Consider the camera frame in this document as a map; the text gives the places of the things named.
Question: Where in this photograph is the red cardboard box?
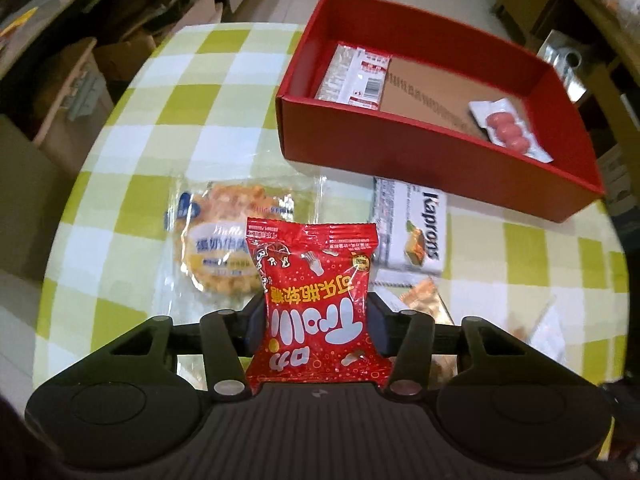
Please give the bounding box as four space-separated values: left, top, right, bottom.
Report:
276 0 604 222

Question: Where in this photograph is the brown foil snack packet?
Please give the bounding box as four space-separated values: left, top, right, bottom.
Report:
400 278 458 388

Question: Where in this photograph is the cardboard storage box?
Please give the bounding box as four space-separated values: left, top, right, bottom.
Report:
34 38 114 176

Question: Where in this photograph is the white Kaprons wafer pack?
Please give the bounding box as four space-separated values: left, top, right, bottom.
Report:
371 178 448 274

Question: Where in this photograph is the red white snack packet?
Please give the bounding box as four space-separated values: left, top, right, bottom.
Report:
316 44 390 110

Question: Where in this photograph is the pink balls snack packet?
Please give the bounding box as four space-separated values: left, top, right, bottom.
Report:
469 98 553 164

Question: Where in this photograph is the waffle cookie clear packet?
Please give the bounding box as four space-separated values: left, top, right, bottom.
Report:
156 176 323 321

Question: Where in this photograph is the brown cardboard liner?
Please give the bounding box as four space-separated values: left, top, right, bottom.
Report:
380 56 528 141

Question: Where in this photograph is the red Trolli candy bag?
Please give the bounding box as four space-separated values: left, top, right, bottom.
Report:
246 218 392 391

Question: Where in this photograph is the green white checkered tablecloth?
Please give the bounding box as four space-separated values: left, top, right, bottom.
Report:
32 23 629 384

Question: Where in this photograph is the silver foil bag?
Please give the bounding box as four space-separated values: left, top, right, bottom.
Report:
537 29 590 104

